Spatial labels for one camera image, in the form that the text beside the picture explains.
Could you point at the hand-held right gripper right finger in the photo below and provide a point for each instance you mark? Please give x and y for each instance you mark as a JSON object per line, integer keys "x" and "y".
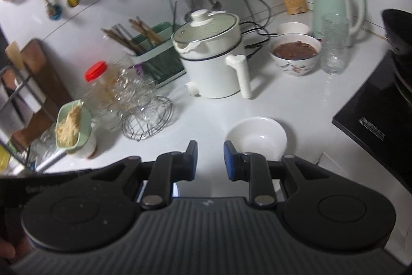
{"x": 229, "y": 162}

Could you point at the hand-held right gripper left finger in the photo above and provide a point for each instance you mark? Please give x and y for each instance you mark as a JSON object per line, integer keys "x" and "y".
{"x": 193, "y": 160}

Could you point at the large white bowl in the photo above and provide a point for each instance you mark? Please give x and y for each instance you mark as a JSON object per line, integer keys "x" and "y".
{"x": 254, "y": 133}

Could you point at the person's left hand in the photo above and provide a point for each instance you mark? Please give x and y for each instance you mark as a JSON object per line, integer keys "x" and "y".
{"x": 6, "y": 251}

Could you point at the clear drinking glass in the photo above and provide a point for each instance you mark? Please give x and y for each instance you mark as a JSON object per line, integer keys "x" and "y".
{"x": 43, "y": 144}

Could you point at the dried noodles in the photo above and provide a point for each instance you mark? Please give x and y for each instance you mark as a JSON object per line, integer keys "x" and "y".
{"x": 69, "y": 126}

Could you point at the white bowl with red rim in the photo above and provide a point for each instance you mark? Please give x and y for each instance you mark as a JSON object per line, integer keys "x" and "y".
{"x": 88, "y": 146}

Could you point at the white electric pot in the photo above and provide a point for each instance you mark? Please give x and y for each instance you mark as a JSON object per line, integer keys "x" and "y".
{"x": 212, "y": 68}

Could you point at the green colander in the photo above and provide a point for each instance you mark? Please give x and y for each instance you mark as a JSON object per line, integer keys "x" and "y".
{"x": 82, "y": 120}

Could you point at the green chopstick holder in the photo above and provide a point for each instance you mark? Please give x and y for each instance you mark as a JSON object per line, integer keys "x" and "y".
{"x": 164, "y": 67}

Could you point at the floral print bowl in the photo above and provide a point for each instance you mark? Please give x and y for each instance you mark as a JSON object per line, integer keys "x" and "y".
{"x": 289, "y": 66}

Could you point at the wooden cutting board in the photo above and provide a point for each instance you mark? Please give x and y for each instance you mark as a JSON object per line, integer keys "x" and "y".
{"x": 48, "y": 75}

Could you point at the brown stewed food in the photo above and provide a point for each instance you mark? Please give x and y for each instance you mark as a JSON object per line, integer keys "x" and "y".
{"x": 294, "y": 49}

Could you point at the red lid plastic jar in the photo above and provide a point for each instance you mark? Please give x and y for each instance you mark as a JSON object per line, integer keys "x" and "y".
{"x": 95, "y": 70}

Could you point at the glass pot lid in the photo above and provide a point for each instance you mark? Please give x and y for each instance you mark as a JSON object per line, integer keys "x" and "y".
{"x": 222, "y": 24}

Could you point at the bundle of chopsticks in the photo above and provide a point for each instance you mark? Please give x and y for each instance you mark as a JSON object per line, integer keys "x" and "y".
{"x": 128, "y": 36}

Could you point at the small white bowl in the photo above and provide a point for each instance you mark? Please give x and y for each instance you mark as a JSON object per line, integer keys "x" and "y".
{"x": 291, "y": 28}

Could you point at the tall textured glass tumbler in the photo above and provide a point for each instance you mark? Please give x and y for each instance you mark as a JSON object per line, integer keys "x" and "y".
{"x": 334, "y": 49}

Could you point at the black induction cooktop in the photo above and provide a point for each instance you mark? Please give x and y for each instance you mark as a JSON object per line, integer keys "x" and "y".
{"x": 379, "y": 107}

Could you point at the green electric kettle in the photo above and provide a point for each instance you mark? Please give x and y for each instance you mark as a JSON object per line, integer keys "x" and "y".
{"x": 328, "y": 4}

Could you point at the black wok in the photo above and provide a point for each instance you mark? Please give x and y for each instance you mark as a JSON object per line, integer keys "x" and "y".
{"x": 399, "y": 27}

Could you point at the blue wall valve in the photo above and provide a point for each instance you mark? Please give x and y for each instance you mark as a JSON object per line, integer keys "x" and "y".
{"x": 54, "y": 11}

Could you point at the yellow wall valve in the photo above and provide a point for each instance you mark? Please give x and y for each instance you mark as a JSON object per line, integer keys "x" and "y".
{"x": 72, "y": 0}

